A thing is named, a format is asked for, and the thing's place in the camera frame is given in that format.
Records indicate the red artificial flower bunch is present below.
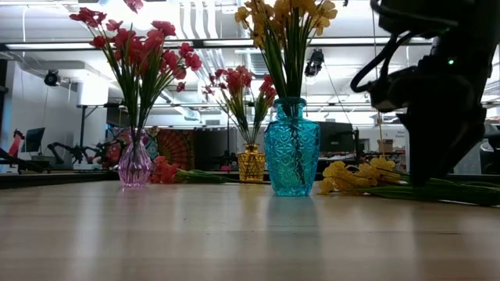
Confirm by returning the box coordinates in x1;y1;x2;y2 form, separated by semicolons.
111;0;179;137
69;5;141;137
136;41;203;136

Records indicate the colourful patterned tapestry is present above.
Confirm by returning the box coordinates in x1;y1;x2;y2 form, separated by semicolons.
103;126;196;172

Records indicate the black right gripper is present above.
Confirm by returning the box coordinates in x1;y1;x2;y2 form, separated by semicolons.
369;37;491;187

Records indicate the black hanging camera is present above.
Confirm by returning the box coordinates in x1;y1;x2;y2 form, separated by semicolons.
304;48;326;78

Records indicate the dark computer monitor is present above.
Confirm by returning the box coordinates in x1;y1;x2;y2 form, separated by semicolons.
21;126;46;154

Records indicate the black overhead crossbar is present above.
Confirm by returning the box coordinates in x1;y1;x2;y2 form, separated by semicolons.
0;37;434;51

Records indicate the red background object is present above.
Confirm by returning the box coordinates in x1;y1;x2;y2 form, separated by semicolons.
6;130;25;158

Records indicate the yellow artificial flower bunch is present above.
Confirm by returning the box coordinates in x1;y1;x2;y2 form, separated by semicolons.
317;155;500;207
269;0;338;102
234;0;298;102

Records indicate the black ceiling spotlight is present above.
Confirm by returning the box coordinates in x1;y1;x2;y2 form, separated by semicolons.
43;69;63;87

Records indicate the blue glass vase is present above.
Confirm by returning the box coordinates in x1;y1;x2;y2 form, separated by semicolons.
263;96;321;197

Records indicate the black-legged background table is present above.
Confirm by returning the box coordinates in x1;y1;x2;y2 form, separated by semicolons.
76;101;257;165

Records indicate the black background chair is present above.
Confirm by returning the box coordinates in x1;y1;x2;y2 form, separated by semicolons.
480;124;500;176

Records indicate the brown cardboard box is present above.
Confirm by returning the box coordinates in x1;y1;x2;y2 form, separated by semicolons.
377;138;395;155

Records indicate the black background monitor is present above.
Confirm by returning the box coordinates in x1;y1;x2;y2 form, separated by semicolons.
318;121;356;154

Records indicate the pink glass vase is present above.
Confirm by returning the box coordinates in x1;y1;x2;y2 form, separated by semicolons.
117;128;153;188

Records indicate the white wall unit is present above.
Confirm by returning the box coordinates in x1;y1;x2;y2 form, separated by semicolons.
76;81;110;106

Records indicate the yellow glass vase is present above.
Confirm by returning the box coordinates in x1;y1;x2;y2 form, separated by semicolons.
237;143;267;183

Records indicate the large-bloom orange flower bunch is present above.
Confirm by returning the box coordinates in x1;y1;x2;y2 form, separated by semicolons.
150;155;232;186

